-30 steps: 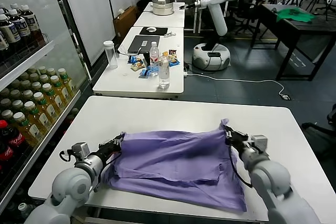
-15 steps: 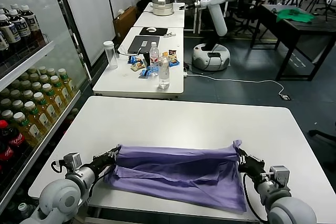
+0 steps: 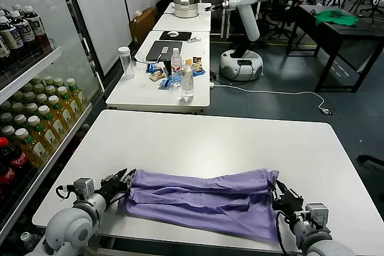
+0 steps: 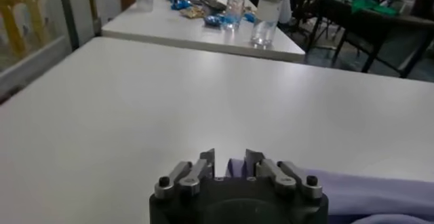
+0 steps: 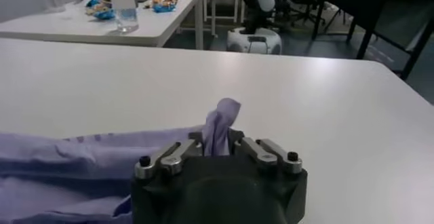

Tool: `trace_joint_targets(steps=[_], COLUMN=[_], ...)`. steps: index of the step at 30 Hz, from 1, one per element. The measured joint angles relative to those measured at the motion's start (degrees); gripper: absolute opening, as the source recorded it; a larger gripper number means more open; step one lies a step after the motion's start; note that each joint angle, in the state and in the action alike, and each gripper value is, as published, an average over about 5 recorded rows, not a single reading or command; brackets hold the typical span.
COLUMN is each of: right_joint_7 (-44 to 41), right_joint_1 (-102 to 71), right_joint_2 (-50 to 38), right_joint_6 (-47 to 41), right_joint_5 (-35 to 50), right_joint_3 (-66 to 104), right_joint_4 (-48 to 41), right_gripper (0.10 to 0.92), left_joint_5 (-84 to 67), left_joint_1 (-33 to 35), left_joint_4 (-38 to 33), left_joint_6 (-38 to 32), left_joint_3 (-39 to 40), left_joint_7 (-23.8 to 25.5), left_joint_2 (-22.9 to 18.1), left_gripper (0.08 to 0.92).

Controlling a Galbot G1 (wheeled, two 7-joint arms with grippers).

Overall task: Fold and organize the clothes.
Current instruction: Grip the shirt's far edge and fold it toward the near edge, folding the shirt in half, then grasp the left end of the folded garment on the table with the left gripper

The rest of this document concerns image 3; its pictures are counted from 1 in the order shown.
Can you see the small metal clip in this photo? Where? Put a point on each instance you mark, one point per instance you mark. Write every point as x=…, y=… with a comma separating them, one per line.
x=193, y=39

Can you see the purple t-shirt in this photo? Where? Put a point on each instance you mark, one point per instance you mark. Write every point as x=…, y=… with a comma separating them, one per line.
x=195, y=205

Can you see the glass door beverage cooler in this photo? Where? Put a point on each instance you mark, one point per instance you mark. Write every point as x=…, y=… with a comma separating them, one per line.
x=74, y=28

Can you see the steel cooking pot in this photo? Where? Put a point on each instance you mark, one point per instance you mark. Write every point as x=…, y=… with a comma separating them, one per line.
x=185, y=10

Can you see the water bottle red label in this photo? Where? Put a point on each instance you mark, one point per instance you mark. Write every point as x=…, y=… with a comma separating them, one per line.
x=175, y=67

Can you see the red label cola bottle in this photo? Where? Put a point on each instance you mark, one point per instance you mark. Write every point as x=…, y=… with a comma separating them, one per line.
x=16, y=160
x=7, y=175

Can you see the brown cardboard box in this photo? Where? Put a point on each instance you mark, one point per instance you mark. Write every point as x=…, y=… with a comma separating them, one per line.
x=142, y=26

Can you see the green cloth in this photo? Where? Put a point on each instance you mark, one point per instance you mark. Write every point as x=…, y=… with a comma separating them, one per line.
x=333, y=17

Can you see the white humanoid robot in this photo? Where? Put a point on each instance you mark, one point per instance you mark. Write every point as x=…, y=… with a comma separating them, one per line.
x=248, y=25

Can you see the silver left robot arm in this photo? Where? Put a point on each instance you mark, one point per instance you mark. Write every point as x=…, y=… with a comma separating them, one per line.
x=69, y=229

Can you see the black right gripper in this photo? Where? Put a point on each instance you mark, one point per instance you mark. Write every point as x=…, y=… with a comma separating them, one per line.
x=289, y=202

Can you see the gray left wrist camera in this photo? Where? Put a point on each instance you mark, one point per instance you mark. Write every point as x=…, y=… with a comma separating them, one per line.
x=84, y=189

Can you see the white floor power adapter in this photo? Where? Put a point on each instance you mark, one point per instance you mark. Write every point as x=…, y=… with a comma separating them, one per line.
x=326, y=111

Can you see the dark tea bottle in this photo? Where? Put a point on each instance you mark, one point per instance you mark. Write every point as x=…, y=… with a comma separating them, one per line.
x=10, y=38
x=34, y=28
x=2, y=49
x=16, y=7
x=22, y=32

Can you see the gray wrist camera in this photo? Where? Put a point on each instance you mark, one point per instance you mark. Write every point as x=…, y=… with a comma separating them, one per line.
x=84, y=189
x=316, y=215

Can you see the clear cracker packet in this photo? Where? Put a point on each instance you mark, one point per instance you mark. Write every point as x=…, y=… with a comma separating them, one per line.
x=157, y=75

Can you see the clear bottle green label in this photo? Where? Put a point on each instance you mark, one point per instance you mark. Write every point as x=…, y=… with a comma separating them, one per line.
x=32, y=244

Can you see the gray closed laptop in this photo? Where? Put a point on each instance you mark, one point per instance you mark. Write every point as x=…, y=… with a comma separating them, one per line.
x=161, y=50

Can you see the blue snack packet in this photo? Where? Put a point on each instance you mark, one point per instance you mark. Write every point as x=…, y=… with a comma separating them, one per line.
x=150, y=68
x=199, y=72
x=166, y=84

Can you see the clear unlabelled water bottle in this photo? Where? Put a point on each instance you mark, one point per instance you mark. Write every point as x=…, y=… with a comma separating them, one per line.
x=187, y=88

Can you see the clear tumbler white lid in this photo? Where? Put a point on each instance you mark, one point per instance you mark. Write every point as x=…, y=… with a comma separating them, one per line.
x=127, y=64

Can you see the yellow tea bottle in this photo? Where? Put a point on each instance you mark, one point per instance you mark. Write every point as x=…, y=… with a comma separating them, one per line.
x=50, y=130
x=41, y=142
x=59, y=118
x=7, y=130
x=41, y=98
x=50, y=90
x=74, y=97
x=19, y=118
x=58, y=82
x=32, y=151
x=67, y=109
x=31, y=107

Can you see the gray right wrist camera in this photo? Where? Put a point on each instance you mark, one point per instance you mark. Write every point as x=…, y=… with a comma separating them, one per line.
x=316, y=215

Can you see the colourful snack packet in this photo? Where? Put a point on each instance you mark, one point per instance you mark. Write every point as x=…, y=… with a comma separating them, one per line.
x=196, y=62

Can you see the white rectangular side table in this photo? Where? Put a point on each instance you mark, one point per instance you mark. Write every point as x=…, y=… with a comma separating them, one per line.
x=134, y=97
x=179, y=23

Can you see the black metal table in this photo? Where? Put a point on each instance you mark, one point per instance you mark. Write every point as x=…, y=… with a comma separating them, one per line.
x=345, y=32

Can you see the white computer mouse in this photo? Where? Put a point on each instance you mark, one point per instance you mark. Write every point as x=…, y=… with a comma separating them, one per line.
x=172, y=33

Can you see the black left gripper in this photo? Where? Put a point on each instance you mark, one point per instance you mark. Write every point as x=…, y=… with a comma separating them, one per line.
x=112, y=187

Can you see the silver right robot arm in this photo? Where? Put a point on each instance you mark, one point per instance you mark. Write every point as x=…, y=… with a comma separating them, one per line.
x=312, y=235

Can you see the black mouse pad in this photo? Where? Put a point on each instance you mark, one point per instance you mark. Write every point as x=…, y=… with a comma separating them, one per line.
x=183, y=35

